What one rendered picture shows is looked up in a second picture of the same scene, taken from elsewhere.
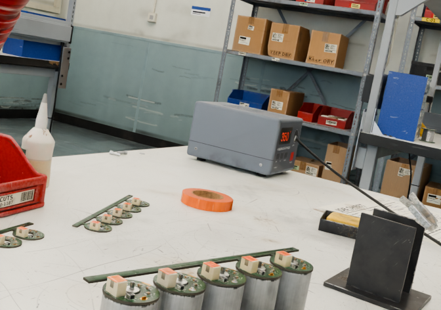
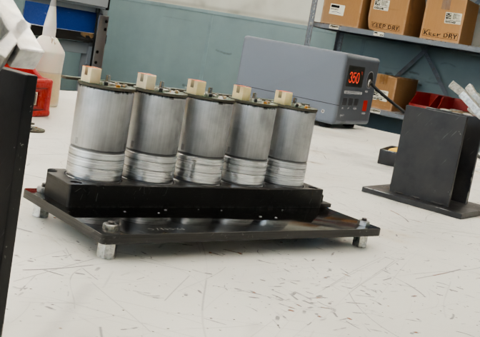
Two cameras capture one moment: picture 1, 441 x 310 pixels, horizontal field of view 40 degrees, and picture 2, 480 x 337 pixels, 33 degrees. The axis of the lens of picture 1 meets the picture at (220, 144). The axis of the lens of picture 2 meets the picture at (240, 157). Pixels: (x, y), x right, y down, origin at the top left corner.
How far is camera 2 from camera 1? 14 cm
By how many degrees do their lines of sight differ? 5
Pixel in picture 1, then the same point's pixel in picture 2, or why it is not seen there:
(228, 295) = (213, 110)
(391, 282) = (439, 183)
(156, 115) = not seen: hidden behind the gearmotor
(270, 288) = (263, 116)
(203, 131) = (253, 73)
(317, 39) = (436, 6)
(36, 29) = not seen: outside the picture
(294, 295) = (293, 135)
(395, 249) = (443, 143)
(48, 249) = (47, 138)
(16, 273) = not seen: hidden behind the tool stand
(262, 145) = (324, 86)
